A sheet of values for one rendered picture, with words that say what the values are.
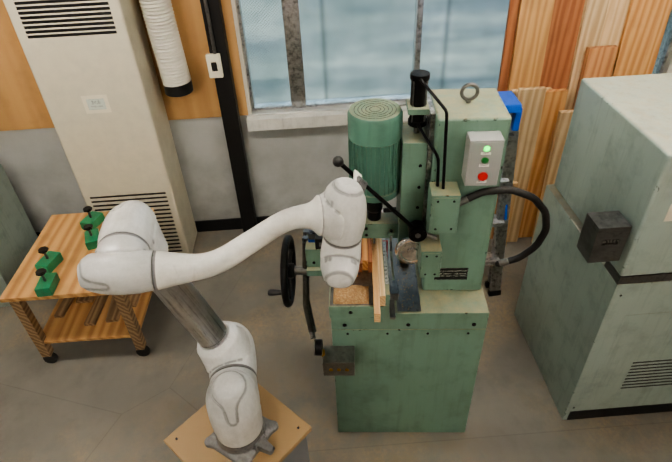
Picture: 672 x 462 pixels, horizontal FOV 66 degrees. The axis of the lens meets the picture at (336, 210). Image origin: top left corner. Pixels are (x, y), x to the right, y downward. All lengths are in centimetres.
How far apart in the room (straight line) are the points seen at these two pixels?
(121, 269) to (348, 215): 56
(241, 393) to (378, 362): 68
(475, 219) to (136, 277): 108
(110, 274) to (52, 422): 171
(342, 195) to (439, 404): 139
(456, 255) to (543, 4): 161
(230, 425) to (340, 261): 66
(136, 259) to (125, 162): 183
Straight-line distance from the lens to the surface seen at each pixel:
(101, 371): 306
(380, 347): 206
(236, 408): 166
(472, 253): 190
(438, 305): 196
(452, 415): 248
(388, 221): 187
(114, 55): 285
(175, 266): 133
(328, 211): 123
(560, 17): 316
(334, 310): 182
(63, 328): 310
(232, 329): 177
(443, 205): 164
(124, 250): 136
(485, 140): 156
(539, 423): 271
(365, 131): 160
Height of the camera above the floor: 223
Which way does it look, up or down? 37 degrees down
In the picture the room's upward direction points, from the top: 3 degrees counter-clockwise
